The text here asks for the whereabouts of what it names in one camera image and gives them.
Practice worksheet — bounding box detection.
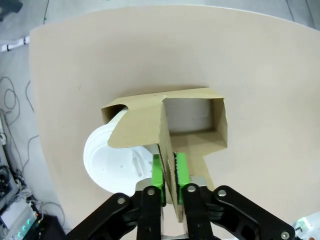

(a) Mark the white cable with black bands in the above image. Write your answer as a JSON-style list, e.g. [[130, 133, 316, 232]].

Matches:
[[0, 36, 31, 53]]

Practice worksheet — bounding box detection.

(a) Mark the black box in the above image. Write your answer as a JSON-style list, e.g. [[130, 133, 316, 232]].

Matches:
[[37, 214, 68, 240]]

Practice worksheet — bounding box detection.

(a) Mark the black object on floor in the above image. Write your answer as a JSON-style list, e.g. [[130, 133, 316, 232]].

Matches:
[[0, 0, 24, 21]]

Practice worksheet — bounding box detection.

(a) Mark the beige cardboard box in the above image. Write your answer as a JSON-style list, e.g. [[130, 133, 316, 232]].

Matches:
[[100, 86, 229, 224]]

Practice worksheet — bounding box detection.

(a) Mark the grey device with green lights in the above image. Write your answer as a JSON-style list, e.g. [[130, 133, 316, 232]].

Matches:
[[0, 196, 42, 240]]

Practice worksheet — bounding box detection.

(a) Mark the white device with green light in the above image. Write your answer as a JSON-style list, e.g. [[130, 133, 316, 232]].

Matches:
[[294, 216, 320, 240]]

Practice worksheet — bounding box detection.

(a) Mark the grey looped floor cable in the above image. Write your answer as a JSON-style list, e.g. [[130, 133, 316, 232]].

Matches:
[[0, 76, 41, 181]]

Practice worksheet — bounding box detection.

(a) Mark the thin green cable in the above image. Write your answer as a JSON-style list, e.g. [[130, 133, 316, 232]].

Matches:
[[42, 0, 49, 25]]

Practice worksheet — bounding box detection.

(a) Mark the white paper cup with lid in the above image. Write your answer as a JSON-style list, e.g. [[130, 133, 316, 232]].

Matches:
[[82, 109, 161, 196]]

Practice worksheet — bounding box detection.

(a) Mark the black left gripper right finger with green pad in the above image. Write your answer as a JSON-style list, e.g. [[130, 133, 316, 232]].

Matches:
[[174, 151, 296, 240]]

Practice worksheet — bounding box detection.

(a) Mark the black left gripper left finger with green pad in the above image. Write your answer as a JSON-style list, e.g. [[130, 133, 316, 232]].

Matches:
[[65, 153, 168, 240]]

